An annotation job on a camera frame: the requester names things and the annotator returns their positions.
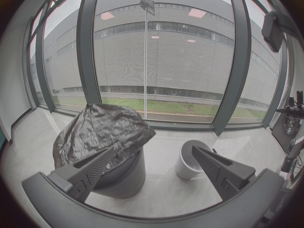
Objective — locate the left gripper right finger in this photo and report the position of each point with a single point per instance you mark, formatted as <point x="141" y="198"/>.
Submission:
<point x="228" y="174"/>

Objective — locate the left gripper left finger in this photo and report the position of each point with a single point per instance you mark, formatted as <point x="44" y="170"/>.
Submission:
<point x="80" y="174"/>

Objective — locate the black plastic bag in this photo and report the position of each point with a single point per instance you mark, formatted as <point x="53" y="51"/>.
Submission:
<point x="102" y="129"/>

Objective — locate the crumpled black plastic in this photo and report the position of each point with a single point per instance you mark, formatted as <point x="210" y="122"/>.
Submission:
<point x="214" y="150"/>

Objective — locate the white trash bin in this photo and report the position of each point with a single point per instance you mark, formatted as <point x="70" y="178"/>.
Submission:
<point x="184" y="168"/>

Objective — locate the window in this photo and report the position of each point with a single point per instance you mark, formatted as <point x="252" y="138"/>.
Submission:
<point x="166" y="56"/>

